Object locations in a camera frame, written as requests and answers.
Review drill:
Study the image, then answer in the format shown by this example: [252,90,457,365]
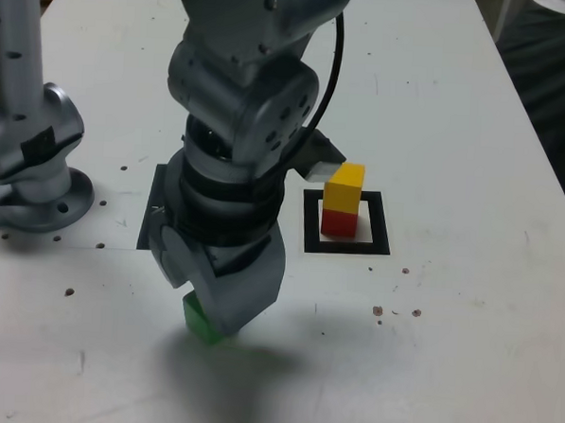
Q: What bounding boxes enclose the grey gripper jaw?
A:
[145,212,191,291]
[157,227,290,340]

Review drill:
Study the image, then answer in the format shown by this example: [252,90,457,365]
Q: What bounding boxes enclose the green cube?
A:
[179,291,230,347]

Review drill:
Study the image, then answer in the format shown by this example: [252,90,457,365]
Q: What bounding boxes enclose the red cube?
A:
[319,207,360,239]

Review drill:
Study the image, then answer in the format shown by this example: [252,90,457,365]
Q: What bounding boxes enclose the yellow cube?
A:
[322,161,366,215]

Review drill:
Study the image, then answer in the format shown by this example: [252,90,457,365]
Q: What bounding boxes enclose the black tape square outline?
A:
[299,187,395,259]

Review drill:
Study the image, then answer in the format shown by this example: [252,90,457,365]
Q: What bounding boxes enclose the black tape strip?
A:
[135,163,172,252]

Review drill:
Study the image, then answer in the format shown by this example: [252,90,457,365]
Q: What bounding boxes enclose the person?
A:
[486,0,565,241]

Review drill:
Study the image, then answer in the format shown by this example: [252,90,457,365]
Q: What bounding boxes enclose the black cable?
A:
[294,8,347,145]

